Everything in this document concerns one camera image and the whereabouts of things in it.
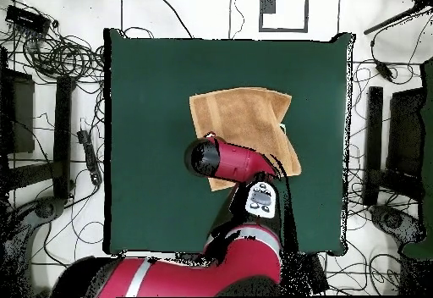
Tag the tan terry towel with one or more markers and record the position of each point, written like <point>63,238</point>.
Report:
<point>243,115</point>

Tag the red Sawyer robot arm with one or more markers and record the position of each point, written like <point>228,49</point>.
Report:
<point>236,162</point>

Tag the black flat box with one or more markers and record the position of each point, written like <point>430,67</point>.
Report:
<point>314,274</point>

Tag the dark green table cloth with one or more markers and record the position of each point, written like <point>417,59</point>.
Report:
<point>152,108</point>

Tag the black power strip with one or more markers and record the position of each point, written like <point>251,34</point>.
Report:
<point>89,155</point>

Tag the grey floor plate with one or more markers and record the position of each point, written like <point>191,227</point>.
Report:
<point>269,4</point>

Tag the dark curved stand foot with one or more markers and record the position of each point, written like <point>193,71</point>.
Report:
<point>392,220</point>
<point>44,208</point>

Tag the black power adapter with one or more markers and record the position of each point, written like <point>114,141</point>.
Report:
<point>384,70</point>

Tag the black cabinet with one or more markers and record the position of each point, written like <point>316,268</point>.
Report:
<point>20,115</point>
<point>406,132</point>

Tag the green cloth sheet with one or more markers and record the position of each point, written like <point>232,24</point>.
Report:
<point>428,142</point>

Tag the dark floor tape frame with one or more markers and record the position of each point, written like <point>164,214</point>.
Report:
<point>284,30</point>

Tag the black upright frame beam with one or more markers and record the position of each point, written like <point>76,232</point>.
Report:
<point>62,135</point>
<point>374,142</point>

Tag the black network switch box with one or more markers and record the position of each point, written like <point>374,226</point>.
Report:
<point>27,18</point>

